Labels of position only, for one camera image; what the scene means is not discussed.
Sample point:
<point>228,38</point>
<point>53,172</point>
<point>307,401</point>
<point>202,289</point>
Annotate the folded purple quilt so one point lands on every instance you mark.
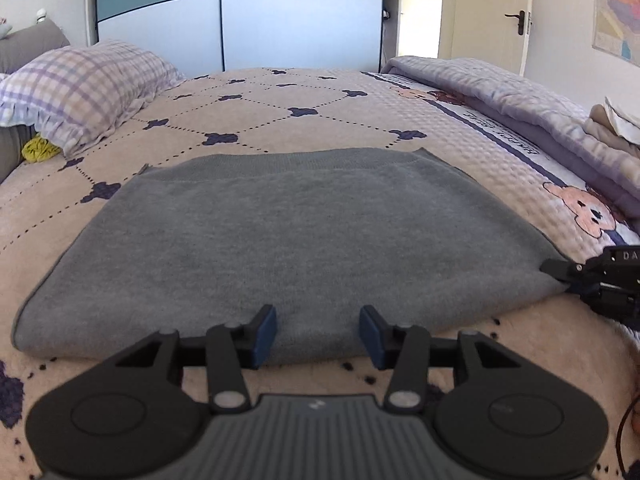
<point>505,90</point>

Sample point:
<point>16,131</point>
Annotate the stack of beige clothes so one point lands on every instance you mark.
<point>612,130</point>

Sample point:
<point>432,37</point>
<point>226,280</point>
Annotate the yellow cloth item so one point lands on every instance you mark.
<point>41,149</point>

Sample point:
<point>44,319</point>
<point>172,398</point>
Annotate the wall map poster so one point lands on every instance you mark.
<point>617,10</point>

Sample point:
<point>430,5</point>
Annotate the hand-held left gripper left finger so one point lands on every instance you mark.
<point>265,336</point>

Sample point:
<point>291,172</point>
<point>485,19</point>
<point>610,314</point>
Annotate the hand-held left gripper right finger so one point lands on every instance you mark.
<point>372,336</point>

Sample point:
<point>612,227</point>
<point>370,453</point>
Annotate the blue and white wardrobe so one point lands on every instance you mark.
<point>280,20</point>

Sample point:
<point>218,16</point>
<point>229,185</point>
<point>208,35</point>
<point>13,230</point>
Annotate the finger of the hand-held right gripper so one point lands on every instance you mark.
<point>565,270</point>

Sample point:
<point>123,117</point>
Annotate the beige printed bed cover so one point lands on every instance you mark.
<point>320,105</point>

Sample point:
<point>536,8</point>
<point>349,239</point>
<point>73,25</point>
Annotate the grey knit sweater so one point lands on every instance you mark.
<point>300,240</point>

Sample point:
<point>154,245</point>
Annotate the purple plaid pillow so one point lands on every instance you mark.
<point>85,90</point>

